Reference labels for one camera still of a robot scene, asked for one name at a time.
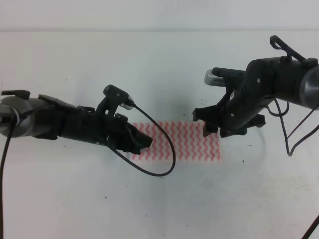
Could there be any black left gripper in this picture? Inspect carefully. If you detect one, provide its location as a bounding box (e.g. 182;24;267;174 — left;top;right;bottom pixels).
58;109;153;154

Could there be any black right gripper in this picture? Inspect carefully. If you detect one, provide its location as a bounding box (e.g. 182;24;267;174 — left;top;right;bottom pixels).
192;87;266;137

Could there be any pink white wavy striped towel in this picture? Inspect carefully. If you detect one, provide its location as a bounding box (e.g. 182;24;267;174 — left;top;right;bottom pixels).
130;121;221;163

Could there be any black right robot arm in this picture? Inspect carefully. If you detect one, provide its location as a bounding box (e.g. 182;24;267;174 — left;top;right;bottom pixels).
192;35;319;137

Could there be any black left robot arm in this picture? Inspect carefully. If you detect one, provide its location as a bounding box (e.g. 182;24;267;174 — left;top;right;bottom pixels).
0;90;153;154

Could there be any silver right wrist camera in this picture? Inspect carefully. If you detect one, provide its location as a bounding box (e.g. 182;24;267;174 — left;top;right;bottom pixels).
204;67;247;94

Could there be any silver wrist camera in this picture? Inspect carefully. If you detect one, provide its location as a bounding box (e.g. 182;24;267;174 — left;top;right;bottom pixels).
204;67;247;94
96;85;135;117

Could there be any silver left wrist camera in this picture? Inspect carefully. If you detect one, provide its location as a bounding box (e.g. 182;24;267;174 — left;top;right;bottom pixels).
96;85;135;117

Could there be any black left camera cable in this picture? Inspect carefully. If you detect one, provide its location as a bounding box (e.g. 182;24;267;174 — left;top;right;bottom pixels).
0;103;176;239

